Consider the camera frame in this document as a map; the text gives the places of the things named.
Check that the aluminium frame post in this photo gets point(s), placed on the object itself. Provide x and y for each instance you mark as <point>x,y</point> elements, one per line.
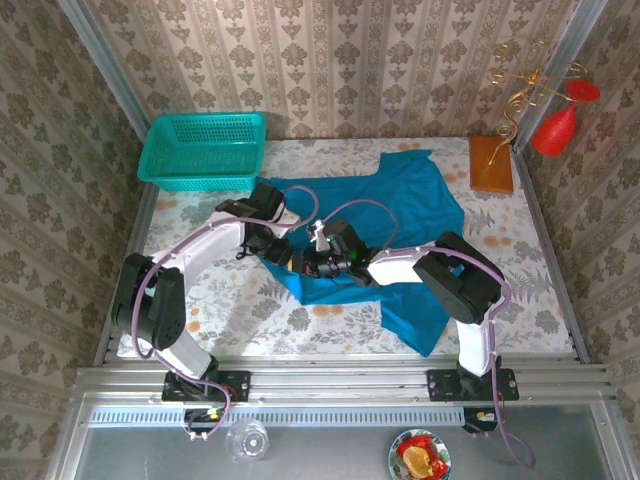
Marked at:
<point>566,55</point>
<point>102,60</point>

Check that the brown wooden base board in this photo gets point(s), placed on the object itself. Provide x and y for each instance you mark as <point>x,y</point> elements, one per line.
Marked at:
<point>490,175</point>

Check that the floral tablecloth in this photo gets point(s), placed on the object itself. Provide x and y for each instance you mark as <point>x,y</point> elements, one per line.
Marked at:
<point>260,330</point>

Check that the black connector board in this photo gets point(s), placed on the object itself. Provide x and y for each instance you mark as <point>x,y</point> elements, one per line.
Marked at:
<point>472,425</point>
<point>200,417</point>

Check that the blue t-shirt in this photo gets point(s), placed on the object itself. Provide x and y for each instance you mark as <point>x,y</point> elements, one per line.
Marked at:
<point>410,200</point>

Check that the yellow snack piece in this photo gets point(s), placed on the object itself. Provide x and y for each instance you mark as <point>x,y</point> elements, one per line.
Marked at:
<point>417,460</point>

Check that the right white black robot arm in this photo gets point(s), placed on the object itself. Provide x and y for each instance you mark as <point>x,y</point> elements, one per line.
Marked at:
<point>400,267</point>

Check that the teal plastic basket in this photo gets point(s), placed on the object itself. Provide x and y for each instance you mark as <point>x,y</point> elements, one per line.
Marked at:
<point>200,145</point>

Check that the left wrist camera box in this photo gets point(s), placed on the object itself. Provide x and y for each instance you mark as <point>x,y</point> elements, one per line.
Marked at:
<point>287,216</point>

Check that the floral rimmed plate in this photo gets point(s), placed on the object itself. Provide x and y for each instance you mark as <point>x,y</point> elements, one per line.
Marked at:
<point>395,465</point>

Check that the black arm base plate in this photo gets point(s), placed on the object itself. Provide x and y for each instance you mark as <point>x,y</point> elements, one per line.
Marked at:
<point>237,385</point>
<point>440,385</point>

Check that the aluminium side rail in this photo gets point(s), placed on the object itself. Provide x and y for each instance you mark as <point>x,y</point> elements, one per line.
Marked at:
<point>132,240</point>
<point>545,225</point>

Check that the aluminium mounting rail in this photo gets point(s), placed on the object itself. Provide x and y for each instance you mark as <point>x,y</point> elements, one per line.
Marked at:
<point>340,382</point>

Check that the red foil snack wrappers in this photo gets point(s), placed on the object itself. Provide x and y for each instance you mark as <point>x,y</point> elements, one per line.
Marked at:
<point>420,441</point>

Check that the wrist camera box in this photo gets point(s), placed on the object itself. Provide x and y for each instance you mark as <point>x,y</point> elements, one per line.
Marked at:
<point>316,232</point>
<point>287,216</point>

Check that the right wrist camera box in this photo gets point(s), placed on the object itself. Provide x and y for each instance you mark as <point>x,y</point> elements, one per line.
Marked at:
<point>316,232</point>

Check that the red wine glass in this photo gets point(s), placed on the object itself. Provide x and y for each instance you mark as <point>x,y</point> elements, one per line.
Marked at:
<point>552,132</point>

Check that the clear drinking glass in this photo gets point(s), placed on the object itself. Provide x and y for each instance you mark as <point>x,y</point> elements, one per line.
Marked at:
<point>252,442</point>

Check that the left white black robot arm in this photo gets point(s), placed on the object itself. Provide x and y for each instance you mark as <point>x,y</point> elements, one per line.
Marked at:
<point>210,245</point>

